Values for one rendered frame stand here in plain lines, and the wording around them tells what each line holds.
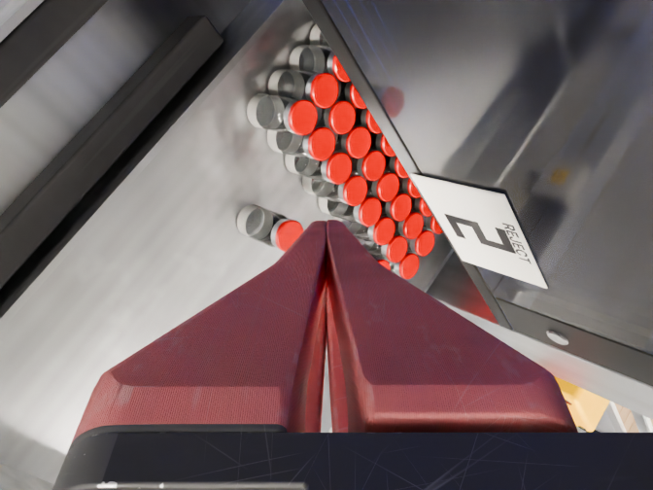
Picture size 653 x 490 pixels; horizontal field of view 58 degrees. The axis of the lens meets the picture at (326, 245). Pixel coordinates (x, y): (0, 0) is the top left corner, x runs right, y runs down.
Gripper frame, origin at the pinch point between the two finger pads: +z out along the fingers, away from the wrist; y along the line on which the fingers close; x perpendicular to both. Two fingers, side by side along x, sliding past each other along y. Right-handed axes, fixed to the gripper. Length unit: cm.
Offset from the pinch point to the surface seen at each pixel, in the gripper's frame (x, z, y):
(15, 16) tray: -0.9, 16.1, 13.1
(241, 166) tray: 10.5, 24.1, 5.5
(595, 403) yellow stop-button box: 32.0, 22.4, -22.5
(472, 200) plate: 8.4, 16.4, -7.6
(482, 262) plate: 14.4, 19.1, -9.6
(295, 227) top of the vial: 12.7, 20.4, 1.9
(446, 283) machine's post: 23.9, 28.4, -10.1
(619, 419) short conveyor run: 63, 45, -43
